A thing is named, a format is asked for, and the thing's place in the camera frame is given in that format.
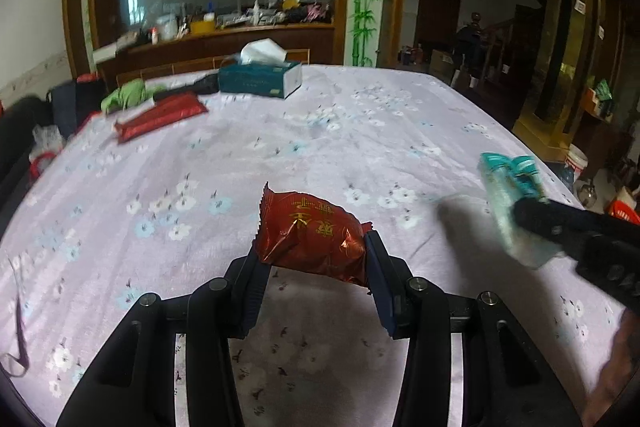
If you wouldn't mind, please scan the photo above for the floral lilac bed sheet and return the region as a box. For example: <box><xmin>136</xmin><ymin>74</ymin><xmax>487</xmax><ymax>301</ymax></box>
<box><xmin>1</xmin><ymin>66</ymin><xmax>622</xmax><ymax>426</ymax></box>

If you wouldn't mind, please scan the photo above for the golden wooden column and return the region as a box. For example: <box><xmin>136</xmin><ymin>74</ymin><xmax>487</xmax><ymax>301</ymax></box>
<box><xmin>513</xmin><ymin>0</ymin><xmax>606</xmax><ymax>161</ymax></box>

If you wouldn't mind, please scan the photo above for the green cloth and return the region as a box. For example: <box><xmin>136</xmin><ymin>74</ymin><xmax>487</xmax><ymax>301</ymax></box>
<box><xmin>101</xmin><ymin>78</ymin><xmax>167</xmax><ymax>115</ymax></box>

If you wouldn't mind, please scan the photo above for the teal snack packet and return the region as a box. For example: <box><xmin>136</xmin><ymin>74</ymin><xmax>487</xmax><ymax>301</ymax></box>
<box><xmin>478</xmin><ymin>153</ymin><xmax>560</xmax><ymax>269</ymax></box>

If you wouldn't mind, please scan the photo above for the red plastic mesh basket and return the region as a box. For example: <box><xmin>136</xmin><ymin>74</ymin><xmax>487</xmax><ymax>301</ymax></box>
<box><xmin>606</xmin><ymin>199</ymin><xmax>640</xmax><ymax>225</ymax></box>

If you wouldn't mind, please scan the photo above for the white plastic bucket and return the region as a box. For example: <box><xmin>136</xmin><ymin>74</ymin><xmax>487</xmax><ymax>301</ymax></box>
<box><xmin>565</xmin><ymin>144</ymin><xmax>588</xmax><ymax>183</ymax></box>

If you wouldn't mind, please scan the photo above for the red flat package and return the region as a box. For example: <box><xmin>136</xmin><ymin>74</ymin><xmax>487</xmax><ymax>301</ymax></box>
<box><xmin>114</xmin><ymin>92</ymin><xmax>208</xmax><ymax>143</ymax></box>

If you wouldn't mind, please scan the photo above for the dark red snack packet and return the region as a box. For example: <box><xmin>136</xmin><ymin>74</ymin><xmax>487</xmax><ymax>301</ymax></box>
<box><xmin>254</xmin><ymin>186</ymin><xmax>372</xmax><ymax>286</ymax></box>

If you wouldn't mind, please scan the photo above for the teal tissue box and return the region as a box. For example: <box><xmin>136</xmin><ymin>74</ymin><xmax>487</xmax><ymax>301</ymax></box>
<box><xmin>218</xmin><ymin>39</ymin><xmax>303</xmax><ymax>100</ymax></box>

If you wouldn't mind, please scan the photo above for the metal kettle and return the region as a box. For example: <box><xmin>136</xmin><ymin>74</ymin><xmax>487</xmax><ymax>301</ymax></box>
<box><xmin>577</xmin><ymin>180</ymin><xmax>598</xmax><ymax>209</ymax></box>

